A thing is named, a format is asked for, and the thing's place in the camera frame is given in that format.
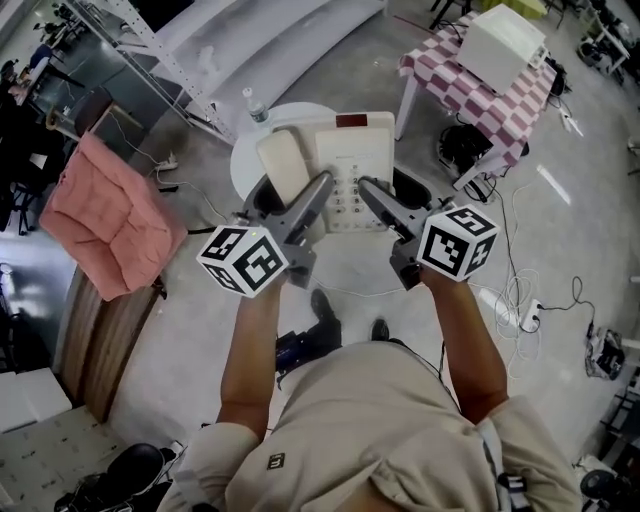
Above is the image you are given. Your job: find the white foam box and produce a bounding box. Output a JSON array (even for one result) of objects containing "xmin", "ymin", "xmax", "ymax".
[{"xmin": 0, "ymin": 367, "xmax": 74, "ymax": 434}]

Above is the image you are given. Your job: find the patterned bag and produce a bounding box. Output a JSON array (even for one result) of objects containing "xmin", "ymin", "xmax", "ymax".
[{"xmin": 584, "ymin": 326, "xmax": 627, "ymax": 382}]

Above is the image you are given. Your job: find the black round fan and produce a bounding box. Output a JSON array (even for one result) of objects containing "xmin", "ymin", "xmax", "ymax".
[{"xmin": 578, "ymin": 466, "xmax": 622, "ymax": 502}]

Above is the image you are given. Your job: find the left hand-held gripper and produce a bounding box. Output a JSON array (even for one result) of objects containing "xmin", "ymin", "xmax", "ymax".
[{"xmin": 195, "ymin": 170, "xmax": 335, "ymax": 300}]

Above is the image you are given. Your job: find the cream corded telephone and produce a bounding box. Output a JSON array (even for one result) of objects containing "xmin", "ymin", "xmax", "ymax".
[{"xmin": 256, "ymin": 110, "xmax": 397, "ymax": 235}]

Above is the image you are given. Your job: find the checkered cloth covered table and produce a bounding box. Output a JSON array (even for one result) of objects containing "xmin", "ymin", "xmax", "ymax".
[{"xmin": 397, "ymin": 11, "xmax": 559, "ymax": 192}]

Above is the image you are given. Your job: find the white microwave oven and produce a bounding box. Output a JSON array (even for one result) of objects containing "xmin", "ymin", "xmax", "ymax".
[{"xmin": 455, "ymin": 3, "xmax": 551, "ymax": 96}]

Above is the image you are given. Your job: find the clear plastic water bottle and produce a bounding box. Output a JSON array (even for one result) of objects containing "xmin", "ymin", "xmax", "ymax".
[{"xmin": 241, "ymin": 87, "xmax": 272, "ymax": 133}]

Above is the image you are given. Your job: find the wooden cabinet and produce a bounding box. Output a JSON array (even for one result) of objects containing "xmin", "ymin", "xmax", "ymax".
[{"xmin": 56, "ymin": 267, "xmax": 167, "ymax": 425}]

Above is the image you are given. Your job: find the person's beige shirt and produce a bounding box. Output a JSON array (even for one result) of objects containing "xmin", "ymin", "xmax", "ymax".
[{"xmin": 175, "ymin": 339, "xmax": 584, "ymax": 512}]

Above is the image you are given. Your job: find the grey shoulder strap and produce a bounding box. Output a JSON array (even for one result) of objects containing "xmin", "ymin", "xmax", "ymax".
[{"xmin": 478, "ymin": 429, "xmax": 531, "ymax": 512}]

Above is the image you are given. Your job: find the person's right forearm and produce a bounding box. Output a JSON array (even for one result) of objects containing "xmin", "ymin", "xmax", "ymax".
[{"xmin": 421, "ymin": 266, "xmax": 512, "ymax": 432}]

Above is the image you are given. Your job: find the white printed sheet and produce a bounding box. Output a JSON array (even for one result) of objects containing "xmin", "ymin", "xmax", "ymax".
[{"xmin": 0, "ymin": 404, "xmax": 132, "ymax": 512}]

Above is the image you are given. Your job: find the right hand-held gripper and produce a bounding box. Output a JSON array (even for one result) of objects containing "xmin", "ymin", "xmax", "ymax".
[{"xmin": 355, "ymin": 167, "xmax": 502, "ymax": 293}]

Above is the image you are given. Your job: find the round white table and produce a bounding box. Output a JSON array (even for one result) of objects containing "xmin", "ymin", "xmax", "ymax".
[{"xmin": 229, "ymin": 102, "xmax": 341, "ymax": 202}]

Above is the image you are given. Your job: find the tangled white cable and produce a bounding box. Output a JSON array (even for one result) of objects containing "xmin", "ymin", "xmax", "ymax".
[{"xmin": 479, "ymin": 178, "xmax": 547, "ymax": 384}]

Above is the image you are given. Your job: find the black cable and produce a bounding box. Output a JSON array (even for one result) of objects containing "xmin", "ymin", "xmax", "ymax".
[{"xmin": 541, "ymin": 275, "xmax": 600, "ymax": 342}]

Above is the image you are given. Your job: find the pink padded cushion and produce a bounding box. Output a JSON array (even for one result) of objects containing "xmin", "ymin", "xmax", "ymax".
[{"xmin": 38, "ymin": 130, "xmax": 189, "ymax": 302}]

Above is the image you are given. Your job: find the large white curved panel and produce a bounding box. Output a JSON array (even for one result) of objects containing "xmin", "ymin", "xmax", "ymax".
[{"xmin": 154, "ymin": 0, "xmax": 389, "ymax": 104}]

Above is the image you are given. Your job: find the black bag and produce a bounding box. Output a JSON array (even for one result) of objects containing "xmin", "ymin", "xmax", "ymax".
[{"xmin": 438, "ymin": 123, "xmax": 495, "ymax": 175}]

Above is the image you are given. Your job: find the white metal shelf rack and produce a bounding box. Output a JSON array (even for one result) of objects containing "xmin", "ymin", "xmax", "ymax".
[{"xmin": 63, "ymin": 0, "xmax": 237, "ymax": 147}]

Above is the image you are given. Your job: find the person's left forearm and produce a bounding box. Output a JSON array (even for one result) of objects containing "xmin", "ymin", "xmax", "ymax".
[{"xmin": 215, "ymin": 272, "xmax": 292, "ymax": 442}]

